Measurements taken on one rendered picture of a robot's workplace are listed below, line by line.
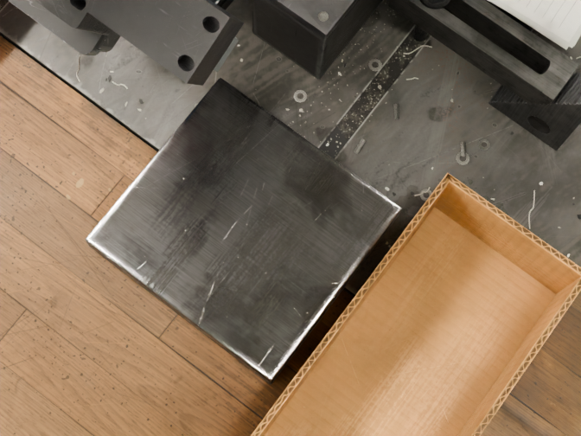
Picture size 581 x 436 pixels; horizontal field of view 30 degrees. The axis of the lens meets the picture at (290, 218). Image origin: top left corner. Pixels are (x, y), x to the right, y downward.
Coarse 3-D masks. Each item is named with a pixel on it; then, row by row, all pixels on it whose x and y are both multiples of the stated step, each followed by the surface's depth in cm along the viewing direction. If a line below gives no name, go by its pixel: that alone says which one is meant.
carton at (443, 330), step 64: (448, 192) 77; (448, 256) 81; (512, 256) 79; (384, 320) 79; (448, 320) 79; (512, 320) 79; (320, 384) 78; (384, 384) 78; (448, 384) 78; (512, 384) 72
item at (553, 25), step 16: (496, 0) 81; (512, 0) 81; (528, 0) 81; (544, 0) 81; (560, 0) 81; (576, 0) 81; (528, 16) 81; (544, 16) 81; (560, 16) 81; (576, 16) 81; (544, 32) 81; (560, 32) 81; (576, 32) 81
